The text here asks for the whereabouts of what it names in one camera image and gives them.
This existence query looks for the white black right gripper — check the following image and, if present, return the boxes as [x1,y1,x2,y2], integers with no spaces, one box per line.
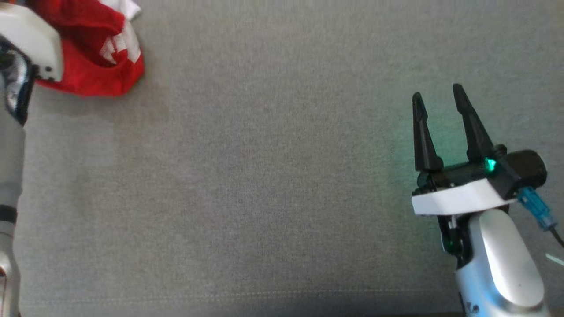
[411,84,516,216]

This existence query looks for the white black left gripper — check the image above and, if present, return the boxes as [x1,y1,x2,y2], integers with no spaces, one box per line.
[0,4,63,83]

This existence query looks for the red shorts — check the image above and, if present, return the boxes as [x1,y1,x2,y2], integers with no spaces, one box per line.
[26,0,145,96]

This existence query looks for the large grey sofa seat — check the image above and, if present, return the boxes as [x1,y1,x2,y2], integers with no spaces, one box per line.
[0,0,564,317]

